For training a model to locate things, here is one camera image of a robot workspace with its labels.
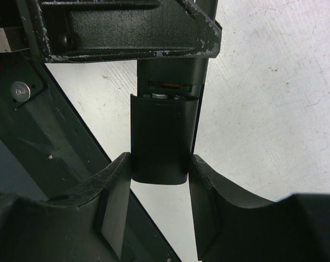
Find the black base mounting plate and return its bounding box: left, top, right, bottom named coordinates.
left=0, top=53, right=179, bottom=261

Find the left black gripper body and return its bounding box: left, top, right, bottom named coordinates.
left=0, top=1, right=30, bottom=53

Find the black remote control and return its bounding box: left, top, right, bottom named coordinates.
left=136, top=1, right=222, bottom=152

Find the black battery cover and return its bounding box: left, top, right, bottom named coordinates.
left=131, top=96, right=198, bottom=185

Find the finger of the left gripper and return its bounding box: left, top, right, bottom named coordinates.
left=25, top=1, right=222, bottom=63

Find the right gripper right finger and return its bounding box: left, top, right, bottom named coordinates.
left=188, top=155, right=330, bottom=261

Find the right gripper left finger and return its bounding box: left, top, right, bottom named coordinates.
left=0, top=152, right=131, bottom=261

